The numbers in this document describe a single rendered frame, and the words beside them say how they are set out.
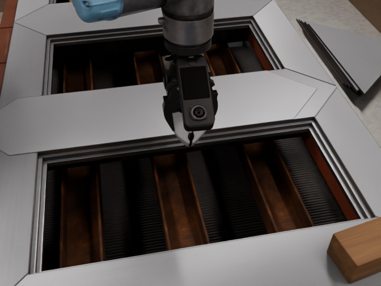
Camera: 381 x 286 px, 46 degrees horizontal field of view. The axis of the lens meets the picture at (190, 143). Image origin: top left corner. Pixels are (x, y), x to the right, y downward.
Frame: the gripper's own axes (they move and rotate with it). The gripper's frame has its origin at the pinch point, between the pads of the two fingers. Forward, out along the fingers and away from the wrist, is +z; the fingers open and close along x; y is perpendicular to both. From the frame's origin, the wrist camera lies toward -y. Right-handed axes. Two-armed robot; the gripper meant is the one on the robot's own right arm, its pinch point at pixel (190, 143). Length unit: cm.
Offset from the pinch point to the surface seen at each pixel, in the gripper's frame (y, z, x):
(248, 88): 20.9, 5.8, -17.3
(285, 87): 19.8, 5.8, -25.5
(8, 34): 59, 8, 39
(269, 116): 11.0, 5.8, -18.8
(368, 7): 204, 90, -164
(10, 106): 24.2, 5.7, 34.4
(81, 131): 13.5, 5.8, 19.6
